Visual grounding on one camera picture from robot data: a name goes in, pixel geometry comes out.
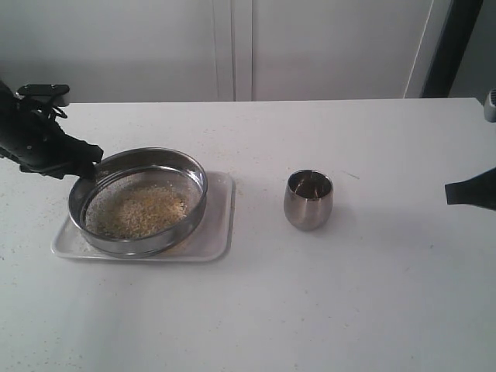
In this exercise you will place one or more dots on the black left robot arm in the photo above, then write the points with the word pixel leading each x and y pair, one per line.
pixel 32 138

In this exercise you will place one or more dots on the stainless steel cup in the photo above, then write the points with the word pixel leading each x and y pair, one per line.
pixel 308 199

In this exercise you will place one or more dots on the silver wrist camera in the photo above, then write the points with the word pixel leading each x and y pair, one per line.
pixel 53 94
pixel 490 106

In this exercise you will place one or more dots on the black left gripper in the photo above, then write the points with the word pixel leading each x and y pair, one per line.
pixel 32 138

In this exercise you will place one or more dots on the round steel mesh sieve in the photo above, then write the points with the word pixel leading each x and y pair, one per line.
pixel 143 166

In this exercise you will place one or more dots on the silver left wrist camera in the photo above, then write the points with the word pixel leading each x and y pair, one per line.
pixel 53 94

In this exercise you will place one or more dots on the beige sand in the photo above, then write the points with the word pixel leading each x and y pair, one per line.
pixel 134 212

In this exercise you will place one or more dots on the white rectangular plastic tray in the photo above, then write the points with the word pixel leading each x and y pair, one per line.
pixel 208 242

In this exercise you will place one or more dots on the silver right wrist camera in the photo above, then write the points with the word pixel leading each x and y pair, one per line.
pixel 490 106

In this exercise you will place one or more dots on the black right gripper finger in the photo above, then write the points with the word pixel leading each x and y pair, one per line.
pixel 479 191

